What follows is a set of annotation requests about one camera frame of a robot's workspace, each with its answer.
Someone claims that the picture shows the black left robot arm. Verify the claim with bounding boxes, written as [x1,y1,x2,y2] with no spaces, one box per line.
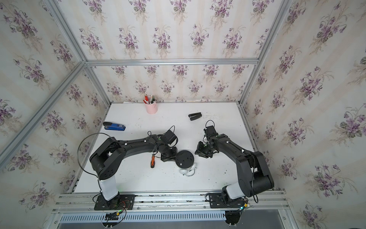
[89,131,178,201]

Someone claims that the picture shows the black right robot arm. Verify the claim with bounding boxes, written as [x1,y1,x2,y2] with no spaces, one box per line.
[195,134,275,199]

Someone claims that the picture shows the black stapler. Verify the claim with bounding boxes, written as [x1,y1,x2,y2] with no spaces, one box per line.
[188,112,202,121]

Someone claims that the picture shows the pink pen holder cup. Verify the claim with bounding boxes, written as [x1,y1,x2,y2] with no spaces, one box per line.
[144,102,158,115]

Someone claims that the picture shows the pens in pink cup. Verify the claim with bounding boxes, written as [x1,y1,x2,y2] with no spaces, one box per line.
[143,93,156,105]

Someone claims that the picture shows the blue stapler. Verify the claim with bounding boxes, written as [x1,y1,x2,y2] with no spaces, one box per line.
[103,122,126,131]

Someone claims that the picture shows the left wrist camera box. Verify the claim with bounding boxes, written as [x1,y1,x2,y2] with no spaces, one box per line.
[160,130,178,145]

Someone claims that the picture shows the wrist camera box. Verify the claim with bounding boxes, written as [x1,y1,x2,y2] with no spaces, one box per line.
[160,130,178,145]
[204,126,218,141]

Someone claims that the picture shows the orange handled screwdriver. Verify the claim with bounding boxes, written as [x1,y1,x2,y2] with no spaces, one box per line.
[150,155,155,169]

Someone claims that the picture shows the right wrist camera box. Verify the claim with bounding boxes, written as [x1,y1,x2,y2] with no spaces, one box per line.
[204,126,218,141]

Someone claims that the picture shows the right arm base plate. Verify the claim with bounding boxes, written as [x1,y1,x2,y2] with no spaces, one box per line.
[205,192,248,210]

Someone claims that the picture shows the aluminium front rail frame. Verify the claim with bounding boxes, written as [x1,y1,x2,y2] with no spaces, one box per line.
[44,190,298,229]

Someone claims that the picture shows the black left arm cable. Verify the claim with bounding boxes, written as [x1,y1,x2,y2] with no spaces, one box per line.
[77,132,112,179]

